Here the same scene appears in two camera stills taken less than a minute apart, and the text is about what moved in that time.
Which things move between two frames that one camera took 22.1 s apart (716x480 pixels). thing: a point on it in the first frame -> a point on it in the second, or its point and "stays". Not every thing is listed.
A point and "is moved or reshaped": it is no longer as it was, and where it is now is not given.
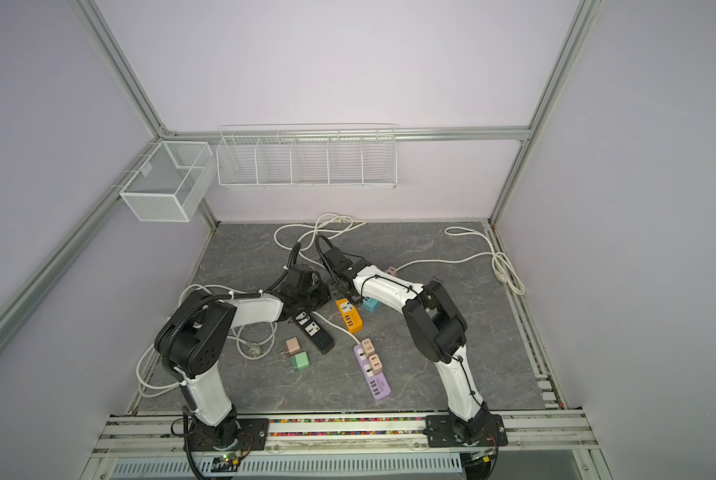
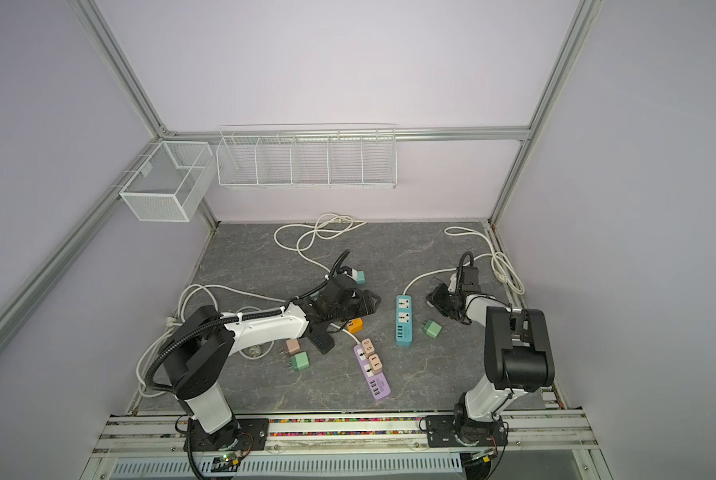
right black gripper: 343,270 -> 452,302
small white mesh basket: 173,183 stays
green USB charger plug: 300,361 stays
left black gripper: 323,289 -> 366,302
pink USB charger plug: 291,346 stays
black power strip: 308,324 stays
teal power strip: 371,304 is moved or reshaped
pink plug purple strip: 368,346 stays
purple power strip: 377,382 stays
